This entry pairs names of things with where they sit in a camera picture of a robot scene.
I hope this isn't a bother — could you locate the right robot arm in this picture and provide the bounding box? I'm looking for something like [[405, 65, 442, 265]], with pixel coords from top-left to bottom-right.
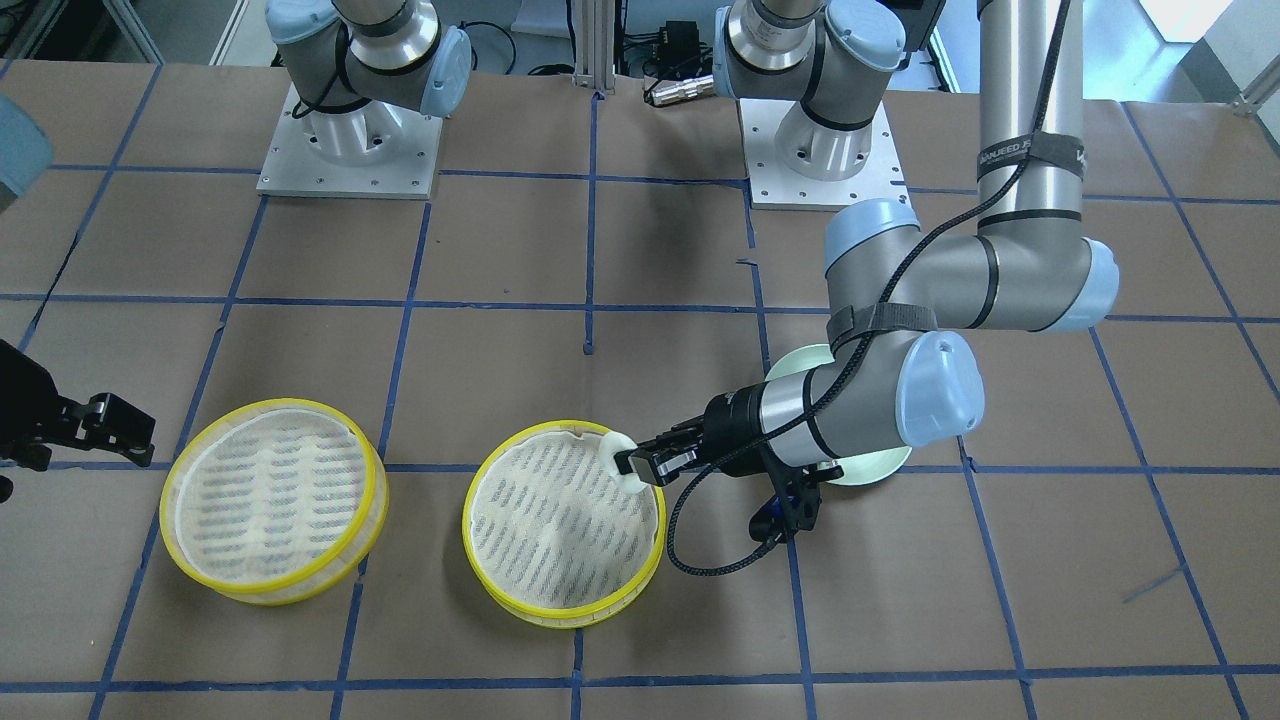
[[1, 1, 471, 471]]

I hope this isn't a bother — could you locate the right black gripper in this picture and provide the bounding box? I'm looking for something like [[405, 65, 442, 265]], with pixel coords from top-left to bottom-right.
[[1, 341, 156, 471]]

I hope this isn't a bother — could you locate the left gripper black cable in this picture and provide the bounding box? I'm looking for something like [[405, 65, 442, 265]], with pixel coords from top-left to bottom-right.
[[666, 0, 1076, 578]]

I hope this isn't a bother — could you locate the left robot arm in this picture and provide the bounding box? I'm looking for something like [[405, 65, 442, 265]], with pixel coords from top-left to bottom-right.
[[598, 1, 1120, 489]]

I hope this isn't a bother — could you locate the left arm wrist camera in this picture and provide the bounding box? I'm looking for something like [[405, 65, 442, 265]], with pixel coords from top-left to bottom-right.
[[748, 462, 829, 548]]

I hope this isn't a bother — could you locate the silver cylindrical connector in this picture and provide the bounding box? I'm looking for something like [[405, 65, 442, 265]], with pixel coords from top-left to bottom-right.
[[643, 76, 717, 108]]

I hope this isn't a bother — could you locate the aluminium frame post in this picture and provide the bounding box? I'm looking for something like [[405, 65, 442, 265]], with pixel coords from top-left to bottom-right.
[[568, 1, 623, 97]]

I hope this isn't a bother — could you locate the black box on floor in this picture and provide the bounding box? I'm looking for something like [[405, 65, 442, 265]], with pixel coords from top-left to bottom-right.
[[641, 20, 707, 79]]

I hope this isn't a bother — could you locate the white steamed bun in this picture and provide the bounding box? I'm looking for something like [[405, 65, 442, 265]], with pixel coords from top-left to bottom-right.
[[596, 430, 648, 495]]

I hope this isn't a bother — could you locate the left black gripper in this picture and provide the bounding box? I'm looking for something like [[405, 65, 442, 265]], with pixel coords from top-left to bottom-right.
[[630, 386, 765, 487]]

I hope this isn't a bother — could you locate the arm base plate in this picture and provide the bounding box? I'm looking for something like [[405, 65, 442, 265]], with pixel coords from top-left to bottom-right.
[[256, 87, 444, 201], [739, 99, 910, 211]]

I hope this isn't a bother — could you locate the yellow bamboo steamer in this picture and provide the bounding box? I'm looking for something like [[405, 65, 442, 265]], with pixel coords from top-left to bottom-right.
[[461, 420, 668, 629], [159, 398, 390, 606]]

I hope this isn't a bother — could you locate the light green plate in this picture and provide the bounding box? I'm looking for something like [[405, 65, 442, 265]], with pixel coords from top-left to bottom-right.
[[765, 345, 913, 486]]

